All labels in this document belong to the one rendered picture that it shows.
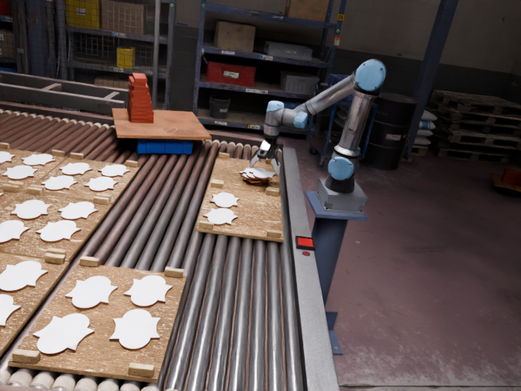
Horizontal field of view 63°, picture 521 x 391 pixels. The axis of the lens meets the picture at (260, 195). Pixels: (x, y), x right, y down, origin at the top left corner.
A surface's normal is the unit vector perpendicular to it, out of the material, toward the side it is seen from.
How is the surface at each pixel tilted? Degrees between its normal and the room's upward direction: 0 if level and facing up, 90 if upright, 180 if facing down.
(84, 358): 0
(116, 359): 0
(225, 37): 85
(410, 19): 90
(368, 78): 82
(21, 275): 0
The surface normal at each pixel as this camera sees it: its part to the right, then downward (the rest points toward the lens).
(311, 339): 0.14, -0.90
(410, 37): 0.11, 0.44
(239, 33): 0.31, 0.51
